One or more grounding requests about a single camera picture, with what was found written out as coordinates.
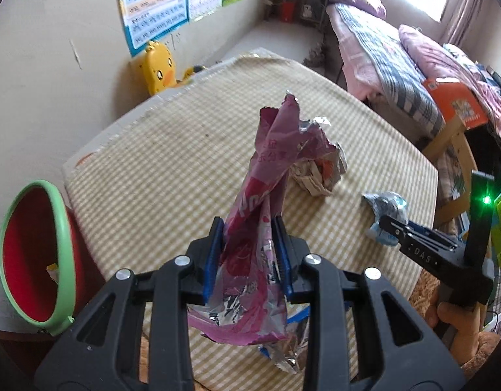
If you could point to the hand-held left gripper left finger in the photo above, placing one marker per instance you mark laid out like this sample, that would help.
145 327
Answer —
213 260

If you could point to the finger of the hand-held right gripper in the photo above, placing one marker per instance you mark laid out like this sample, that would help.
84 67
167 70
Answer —
433 234
393 228

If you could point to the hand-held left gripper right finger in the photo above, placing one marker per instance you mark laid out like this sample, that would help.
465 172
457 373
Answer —
281 256

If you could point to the blue white wrapper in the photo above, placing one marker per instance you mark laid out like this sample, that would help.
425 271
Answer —
382 207

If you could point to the pink snack wrapper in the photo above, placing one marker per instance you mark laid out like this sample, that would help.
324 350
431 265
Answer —
266 211

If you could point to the red bucket with green rim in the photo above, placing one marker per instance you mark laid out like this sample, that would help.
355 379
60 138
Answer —
30 252

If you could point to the person's right hand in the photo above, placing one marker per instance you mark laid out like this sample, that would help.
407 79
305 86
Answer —
452 317

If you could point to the brown plush fleece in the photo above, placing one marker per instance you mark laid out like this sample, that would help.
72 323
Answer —
421 297

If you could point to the blue silver foil wrapper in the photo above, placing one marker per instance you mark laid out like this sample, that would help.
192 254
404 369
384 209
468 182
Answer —
289 346

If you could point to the crumpled printed paper wrapper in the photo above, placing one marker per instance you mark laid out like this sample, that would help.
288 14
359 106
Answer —
319 171

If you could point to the checked beige tablecloth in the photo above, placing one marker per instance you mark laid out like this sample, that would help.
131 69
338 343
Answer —
173 150

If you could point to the orange box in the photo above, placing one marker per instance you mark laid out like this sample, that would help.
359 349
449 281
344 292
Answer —
454 102

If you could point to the bed with plaid blanket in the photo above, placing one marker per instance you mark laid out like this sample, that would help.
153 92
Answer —
380 61

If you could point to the cloth bundle on floor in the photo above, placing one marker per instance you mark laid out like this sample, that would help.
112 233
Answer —
315 53

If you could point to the yellow duck toy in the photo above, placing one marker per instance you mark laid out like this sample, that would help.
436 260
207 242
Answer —
158 69

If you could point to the pink curtain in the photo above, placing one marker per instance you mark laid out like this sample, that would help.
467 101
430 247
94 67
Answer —
466 4

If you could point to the small red bin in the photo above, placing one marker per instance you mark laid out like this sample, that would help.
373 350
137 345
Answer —
287 11

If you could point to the wooden chair frame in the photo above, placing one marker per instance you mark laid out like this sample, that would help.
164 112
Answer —
454 150

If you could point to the blue bordered wall poster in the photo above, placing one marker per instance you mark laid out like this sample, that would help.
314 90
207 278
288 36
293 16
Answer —
152 8

